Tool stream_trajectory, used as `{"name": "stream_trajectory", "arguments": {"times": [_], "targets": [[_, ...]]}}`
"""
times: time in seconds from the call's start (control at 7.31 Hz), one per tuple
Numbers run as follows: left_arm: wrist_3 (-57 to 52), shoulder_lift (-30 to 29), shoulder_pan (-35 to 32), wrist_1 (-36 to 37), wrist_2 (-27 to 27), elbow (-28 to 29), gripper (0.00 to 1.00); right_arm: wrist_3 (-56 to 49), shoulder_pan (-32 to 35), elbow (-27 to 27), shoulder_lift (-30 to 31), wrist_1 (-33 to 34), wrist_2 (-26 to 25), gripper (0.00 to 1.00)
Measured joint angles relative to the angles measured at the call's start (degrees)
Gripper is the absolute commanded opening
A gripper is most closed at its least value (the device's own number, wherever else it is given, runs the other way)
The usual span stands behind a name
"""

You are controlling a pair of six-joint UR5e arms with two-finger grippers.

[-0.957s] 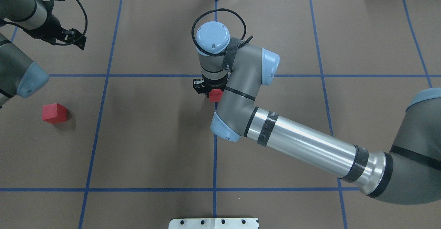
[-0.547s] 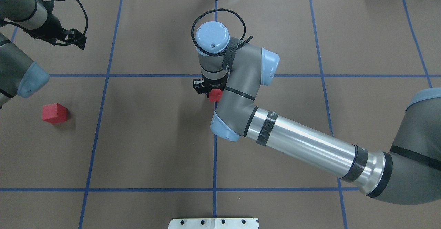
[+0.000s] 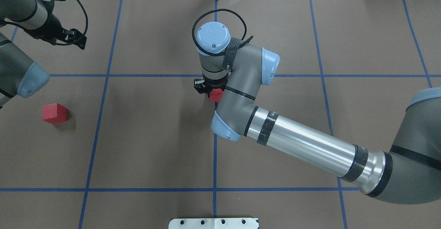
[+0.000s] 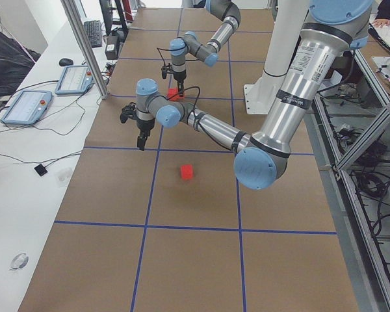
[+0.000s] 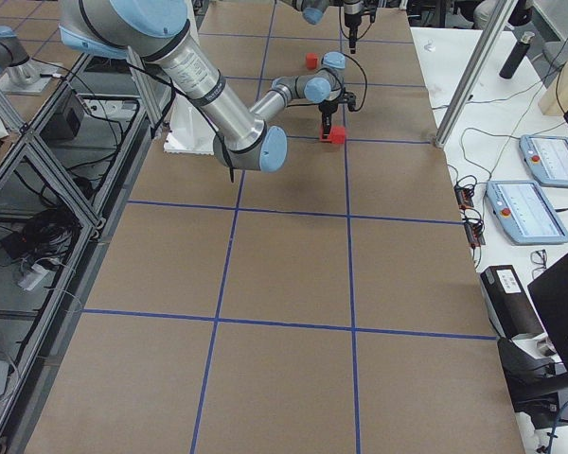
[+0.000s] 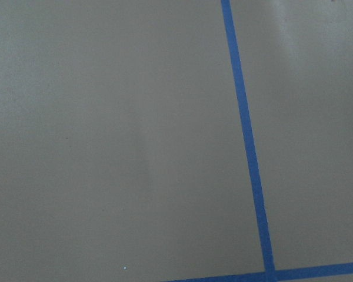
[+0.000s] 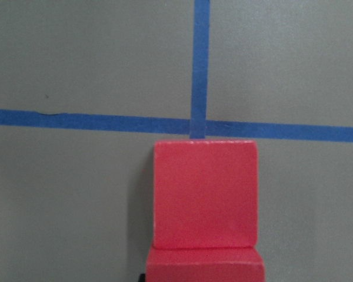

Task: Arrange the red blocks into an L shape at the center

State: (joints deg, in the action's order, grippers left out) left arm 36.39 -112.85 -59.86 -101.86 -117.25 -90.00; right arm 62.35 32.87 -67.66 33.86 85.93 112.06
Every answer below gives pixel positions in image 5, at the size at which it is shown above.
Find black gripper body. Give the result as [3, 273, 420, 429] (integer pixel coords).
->
[343, 0, 378, 23]
[318, 91, 357, 114]

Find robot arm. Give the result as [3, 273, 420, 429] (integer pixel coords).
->
[283, 0, 380, 54]
[60, 0, 356, 172]

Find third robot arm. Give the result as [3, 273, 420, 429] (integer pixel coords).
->
[0, 26, 52, 95]

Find black water bottle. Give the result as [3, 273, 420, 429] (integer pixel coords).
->
[499, 31, 535, 79]

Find teach pendant near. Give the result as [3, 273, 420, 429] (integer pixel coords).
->
[486, 180, 568, 246]

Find teach pendant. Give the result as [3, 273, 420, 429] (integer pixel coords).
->
[520, 135, 568, 188]
[486, 180, 568, 246]

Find teach pendant far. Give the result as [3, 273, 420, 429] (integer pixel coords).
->
[520, 135, 568, 188]

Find eyeglasses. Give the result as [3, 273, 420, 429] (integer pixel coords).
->
[530, 249, 548, 279]

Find black power brick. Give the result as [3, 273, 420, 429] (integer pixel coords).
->
[41, 97, 84, 141]

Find black box with label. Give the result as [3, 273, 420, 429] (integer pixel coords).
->
[480, 265, 544, 340]

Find black monitor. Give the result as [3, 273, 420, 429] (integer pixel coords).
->
[528, 253, 568, 369]

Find white pedestal base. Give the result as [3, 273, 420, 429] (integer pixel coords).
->
[164, 95, 215, 155]

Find aluminium frame post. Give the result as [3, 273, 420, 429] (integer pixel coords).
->
[434, 0, 517, 148]

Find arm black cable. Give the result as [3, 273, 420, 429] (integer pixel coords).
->
[122, 56, 369, 185]

